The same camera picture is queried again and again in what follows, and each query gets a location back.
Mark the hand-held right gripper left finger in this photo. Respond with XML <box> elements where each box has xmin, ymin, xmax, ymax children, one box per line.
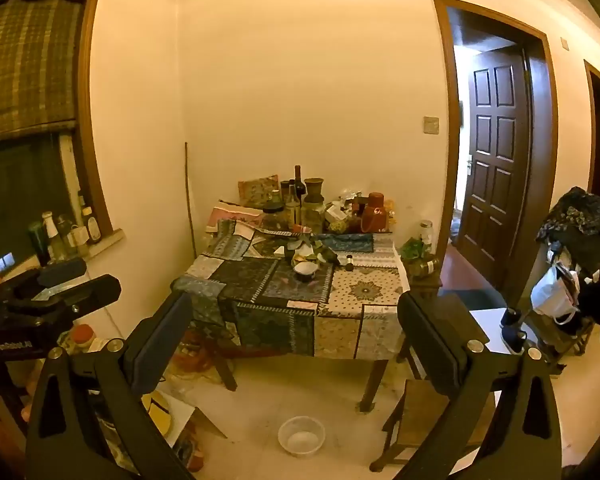
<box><xmin>25</xmin><ymin>290</ymin><xmax>196</xmax><ymax>480</ymax></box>

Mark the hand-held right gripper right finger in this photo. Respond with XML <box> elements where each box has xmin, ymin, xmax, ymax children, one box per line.
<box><xmin>396</xmin><ymin>290</ymin><xmax>564</xmax><ymax>480</ymax></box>

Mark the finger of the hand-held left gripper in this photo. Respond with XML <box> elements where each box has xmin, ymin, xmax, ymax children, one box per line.
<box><xmin>30</xmin><ymin>273</ymin><xmax>123</xmax><ymax>319</ymax></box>
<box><xmin>36</xmin><ymin>258</ymin><xmax>89</xmax><ymax>288</ymax></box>

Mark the white plastic bowl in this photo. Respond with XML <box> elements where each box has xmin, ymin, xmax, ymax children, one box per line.
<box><xmin>278</xmin><ymin>415</ymin><xmax>327</xmax><ymax>457</ymax></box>

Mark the white capped bottle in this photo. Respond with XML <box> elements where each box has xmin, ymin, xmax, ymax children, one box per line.
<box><xmin>41</xmin><ymin>211</ymin><xmax>67</xmax><ymax>262</ymax></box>

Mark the clear plastic bottle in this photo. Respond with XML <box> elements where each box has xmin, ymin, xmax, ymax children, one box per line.
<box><xmin>57</xmin><ymin>214</ymin><xmax>89</xmax><ymax>259</ymax></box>

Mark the dark green glass bottle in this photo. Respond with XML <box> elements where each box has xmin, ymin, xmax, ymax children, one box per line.
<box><xmin>28</xmin><ymin>222</ymin><xmax>52</xmax><ymax>267</ymax></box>

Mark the red lidded jar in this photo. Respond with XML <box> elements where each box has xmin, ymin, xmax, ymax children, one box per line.
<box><xmin>71</xmin><ymin>324</ymin><xmax>97</xmax><ymax>350</ymax></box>

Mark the small labelled glass bottle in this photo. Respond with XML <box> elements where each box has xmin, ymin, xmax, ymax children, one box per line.
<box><xmin>79</xmin><ymin>204</ymin><xmax>103</xmax><ymax>246</ymax></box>

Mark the white side table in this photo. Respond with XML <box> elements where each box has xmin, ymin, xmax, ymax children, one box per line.
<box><xmin>469</xmin><ymin>308</ymin><xmax>531</xmax><ymax>357</ymax></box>

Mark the wooden stool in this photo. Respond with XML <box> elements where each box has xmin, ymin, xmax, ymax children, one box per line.
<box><xmin>369</xmin><ymin>379</ymin><xmax>502</xmax><ymax>473</ymax></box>

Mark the wooden table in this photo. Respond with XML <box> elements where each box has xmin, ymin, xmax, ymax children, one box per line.
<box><xmin>195</xmin><ymin>320</ymin><xmax>421</xmax><ymax>414</ymax></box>

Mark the yellow round tin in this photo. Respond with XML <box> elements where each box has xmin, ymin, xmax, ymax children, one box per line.
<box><xmin>141</xmin><ymin>391</ymin><xmax>174</xmax><ymax>437</ymax></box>

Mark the lying glass jar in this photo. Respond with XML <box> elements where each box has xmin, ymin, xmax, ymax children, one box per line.
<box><xmin>409</xmin><ymin>257</ymin><xmax>441</xmax><ymax>279</ymax></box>

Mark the green leafy bag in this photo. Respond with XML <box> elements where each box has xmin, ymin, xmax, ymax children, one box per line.
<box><xmin>399</xmin><ymin>239</ymin><xmax>427</xmax><ymax>262</ymax></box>

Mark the patchwork tablecloth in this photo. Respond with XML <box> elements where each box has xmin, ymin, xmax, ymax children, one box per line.
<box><xmin>171</xmin><ymin>217</ymin><xmax>412</xmax><ymax>362</ymax></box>

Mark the teal patterned cloth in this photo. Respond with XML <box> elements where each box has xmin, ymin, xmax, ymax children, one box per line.
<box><xmin>324</xmin><ymin>232</ymin><xmax>377</xmax><ymax>252</ymax></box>

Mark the thin wooden stick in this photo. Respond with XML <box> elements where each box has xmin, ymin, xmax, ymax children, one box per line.
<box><xmin>184</xmin><ymin>142</ymin><xmax>199</xmax><ymax>262</ymax></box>

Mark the white plastic bag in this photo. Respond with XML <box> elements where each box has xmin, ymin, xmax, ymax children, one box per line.
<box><xmin>529</xmin><ymin>261</ymin><xmax>579</xmax><ymax>325</ymax></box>

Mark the red thermos jug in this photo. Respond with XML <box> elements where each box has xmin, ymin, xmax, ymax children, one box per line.
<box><xmin>361</xmin><ymin>191</ymin><xmax>388</xmax><ymax>234</ymax></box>

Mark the brown ceramic vase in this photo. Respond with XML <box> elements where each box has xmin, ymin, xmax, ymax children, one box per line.
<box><xmin>301</xmin><ymin>177</ymin><xmax>327</xmax><ymax>234</ymax></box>

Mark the patterned cushion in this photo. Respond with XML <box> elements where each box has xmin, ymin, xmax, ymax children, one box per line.
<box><xmin>237</xmin><ymin>174</ymin><xmax>280</xmax><ymax>209</ymax></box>

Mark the brown panelled door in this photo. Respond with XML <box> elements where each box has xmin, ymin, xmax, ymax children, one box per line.
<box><xmin>457</xmin><ymin>49</ymin><xmax>532</xmax><ymax>288</ymax></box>

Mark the woven bamboo window blind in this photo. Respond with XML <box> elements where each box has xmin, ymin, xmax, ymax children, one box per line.
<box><xmin>0</xmin><ymin>0</ymin><xmax>94</xmax><ymax>147</ymax></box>

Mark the brown wooden window frame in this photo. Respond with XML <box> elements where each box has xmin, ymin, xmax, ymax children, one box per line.
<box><xmin>0</xmin><ymin>0</ymin><xmax>125</xmax><ymax>281</ymax></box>

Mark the brown door frame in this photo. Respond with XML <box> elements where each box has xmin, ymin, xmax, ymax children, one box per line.
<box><xmin>432</xmin><ymin>0</ymin><xmax>561</xmax><ymax>306</ymax></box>

